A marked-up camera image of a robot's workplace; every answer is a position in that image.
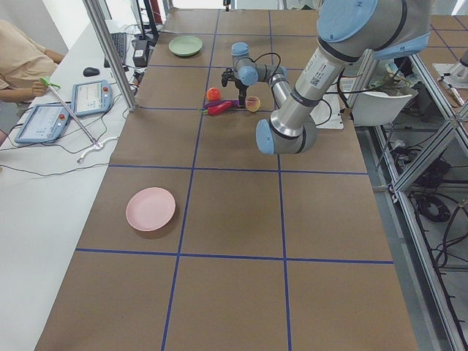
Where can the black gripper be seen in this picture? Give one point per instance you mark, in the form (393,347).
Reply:
(240,88)

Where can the red chili pepper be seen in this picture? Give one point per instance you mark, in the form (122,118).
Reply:
(233,102)

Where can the red yellow pomegranate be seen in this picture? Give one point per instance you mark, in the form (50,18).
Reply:
(213,94)

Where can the purple eggplant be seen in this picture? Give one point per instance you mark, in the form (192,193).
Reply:
(216,108)

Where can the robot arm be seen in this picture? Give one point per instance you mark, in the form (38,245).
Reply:
(346,29)

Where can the pink yellow peach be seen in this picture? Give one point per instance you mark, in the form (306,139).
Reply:
(252,104)

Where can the green plate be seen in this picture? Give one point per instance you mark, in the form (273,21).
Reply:
(185,46)

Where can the black power adapter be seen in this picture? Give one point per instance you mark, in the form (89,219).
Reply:
(140,54)

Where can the white chair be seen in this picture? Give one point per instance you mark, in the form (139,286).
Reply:
(381,103)

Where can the black keyboard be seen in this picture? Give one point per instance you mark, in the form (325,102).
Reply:
(119,41)

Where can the pink plate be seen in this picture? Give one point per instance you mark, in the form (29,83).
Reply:
(150,209)

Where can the far teach pendant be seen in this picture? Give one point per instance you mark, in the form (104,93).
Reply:
(91,98)

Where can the teach pendant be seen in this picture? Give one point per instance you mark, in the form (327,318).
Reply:
(91,98)
(44,124)

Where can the black computer mouse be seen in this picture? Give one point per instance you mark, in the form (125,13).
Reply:
(90,72)

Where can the metal rod with green tip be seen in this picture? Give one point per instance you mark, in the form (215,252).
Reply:
(51,88)

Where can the near teach pendant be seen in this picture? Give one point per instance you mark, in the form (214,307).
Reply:
(44,124)

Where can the seated person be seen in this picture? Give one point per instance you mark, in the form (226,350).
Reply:
(24,63)

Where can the aluminium frame post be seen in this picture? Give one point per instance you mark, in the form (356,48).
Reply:
(97,18)

